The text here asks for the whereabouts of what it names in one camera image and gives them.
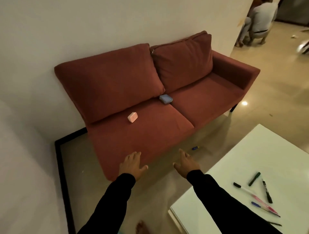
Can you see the person's right hand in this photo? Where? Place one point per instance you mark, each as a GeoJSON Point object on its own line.
{"type": "Point", "coordinates": [188, 166]}

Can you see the person's left hand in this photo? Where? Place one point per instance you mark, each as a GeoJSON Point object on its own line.
{"type": "Point", "coordinates": [130, 166]}

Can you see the person's left thumb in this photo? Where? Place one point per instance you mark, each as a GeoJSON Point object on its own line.
{"type": "Point", "coordinates": [144, 168]}

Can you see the person's right thumb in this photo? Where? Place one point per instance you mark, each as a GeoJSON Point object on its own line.
{"type": "Point", "coordinates": [176, 165]}

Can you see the person's left forearm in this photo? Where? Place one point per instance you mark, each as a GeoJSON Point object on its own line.
{"type": "Point", "coordinates": [111, 205]}

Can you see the person's right forearm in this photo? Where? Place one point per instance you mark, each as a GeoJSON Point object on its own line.
{"type": "Point", "coordinates": [224, 202]}

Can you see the red seat cushion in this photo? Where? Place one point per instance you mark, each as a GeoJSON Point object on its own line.
{"type": "Point", "coordinates": [142, 137]}
{"type": "Point", "coordinates": [207, 98]}

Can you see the small white box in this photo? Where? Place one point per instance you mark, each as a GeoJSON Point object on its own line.
{"type": "Point", "coordinates": [132, 117]}

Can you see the blue lidded container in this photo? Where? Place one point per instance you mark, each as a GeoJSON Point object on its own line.
{"type": "Point", "coordinates": [166, 99]}

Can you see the green marker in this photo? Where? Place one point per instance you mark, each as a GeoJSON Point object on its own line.
{"type": "Point", "coordinates": [254, 179]}

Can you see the black framed glass panel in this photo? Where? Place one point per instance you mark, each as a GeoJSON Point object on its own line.
{"type": "Point", "coordinates": [63, 183]}

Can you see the white pink pen black cap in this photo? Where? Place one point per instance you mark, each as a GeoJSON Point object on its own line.
{"type": "Point", "coordinates": [253, 196]}

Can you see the white low table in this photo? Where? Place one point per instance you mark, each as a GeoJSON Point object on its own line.
{"type": "Point", "coordinates": [260, 154]}

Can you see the large red back cushion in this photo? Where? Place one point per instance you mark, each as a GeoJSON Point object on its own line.
{"type": "Point", "coordinates": [108, 82]}

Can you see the black marker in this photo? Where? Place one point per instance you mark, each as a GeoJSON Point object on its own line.
{"type": "Point", "coordinates": [267, 191]}

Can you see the blue pen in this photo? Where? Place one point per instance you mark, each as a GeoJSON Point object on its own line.
{"type": "Point", "coordinates": [263, 208]}

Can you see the small red back cushion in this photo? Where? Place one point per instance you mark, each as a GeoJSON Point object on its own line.
{"type": "Point", "coordinates": [183, 62]}

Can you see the red fabric sofa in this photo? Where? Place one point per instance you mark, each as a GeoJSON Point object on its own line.
{"type": "Point", "coordinates": [231, 70]}

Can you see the thin black pen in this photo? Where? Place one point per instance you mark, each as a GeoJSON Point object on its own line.
{"type": "Point", "coordinates": [275, 224]}

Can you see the white blurred object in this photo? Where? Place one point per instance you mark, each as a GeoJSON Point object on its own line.
{"type": "Point", "coordinates": [303, 47]}

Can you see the dark cabinet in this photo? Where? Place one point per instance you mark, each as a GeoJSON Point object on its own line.
{"type": "Point", "coordinates": [293, 10]}

